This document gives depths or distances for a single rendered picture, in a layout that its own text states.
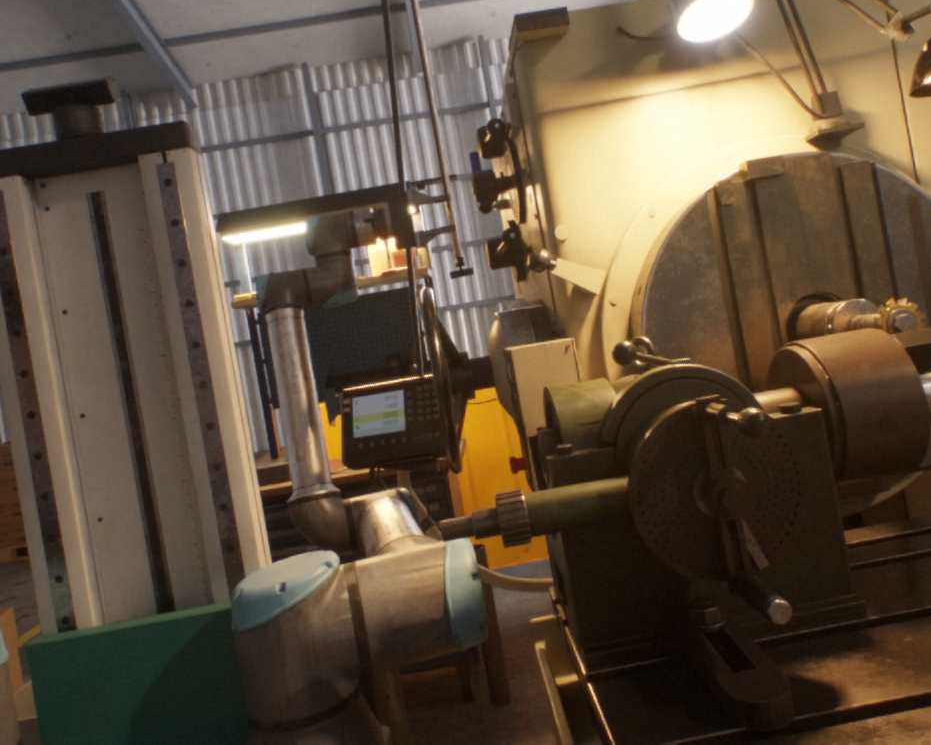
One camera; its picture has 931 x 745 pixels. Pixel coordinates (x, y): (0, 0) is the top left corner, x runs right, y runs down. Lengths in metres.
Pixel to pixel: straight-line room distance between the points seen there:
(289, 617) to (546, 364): 0.52
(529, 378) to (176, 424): 0.56
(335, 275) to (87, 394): 0.70
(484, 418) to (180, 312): 3.00
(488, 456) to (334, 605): 3.10
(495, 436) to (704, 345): 2.94
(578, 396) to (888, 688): 0.42
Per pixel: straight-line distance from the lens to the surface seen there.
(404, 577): 1.09
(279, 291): 1.83
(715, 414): 0.76
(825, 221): 1.33
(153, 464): 1.33
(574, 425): 0.91
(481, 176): 1.60
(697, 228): 1.27
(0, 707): 1.31
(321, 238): 1.86
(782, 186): 1.31
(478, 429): 4.11
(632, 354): 0.92
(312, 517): 1.69
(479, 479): 4.15
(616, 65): 1.41
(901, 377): 1.03
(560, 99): 1.37
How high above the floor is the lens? 1.37
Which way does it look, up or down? level
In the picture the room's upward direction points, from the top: 10 degrees counter-clockwise
